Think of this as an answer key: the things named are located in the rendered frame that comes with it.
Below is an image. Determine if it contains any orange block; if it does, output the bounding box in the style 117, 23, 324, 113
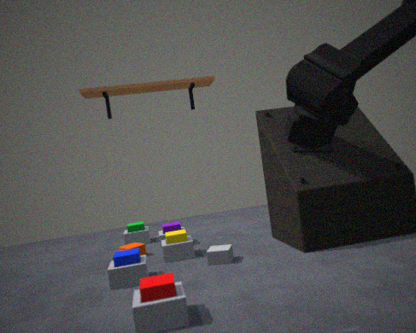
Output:
119, 242, 147, 256

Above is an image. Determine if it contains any red button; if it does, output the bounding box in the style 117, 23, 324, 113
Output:
132, 273, 190, 333

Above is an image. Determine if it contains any purple button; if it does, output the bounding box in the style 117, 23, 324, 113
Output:
159, 222, 185, 242

